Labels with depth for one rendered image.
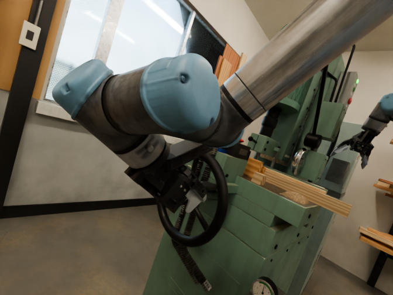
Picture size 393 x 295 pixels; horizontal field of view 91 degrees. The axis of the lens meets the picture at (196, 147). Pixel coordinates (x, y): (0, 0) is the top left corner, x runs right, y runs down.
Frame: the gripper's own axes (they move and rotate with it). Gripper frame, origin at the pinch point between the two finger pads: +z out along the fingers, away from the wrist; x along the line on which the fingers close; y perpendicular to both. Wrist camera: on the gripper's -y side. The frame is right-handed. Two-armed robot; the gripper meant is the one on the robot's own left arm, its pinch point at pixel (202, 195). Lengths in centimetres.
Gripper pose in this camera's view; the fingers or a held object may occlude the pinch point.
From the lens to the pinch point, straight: 48.4
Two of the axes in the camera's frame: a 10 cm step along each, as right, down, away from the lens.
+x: 6.7, 2.9, -6.9
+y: -6.2, 7.3, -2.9
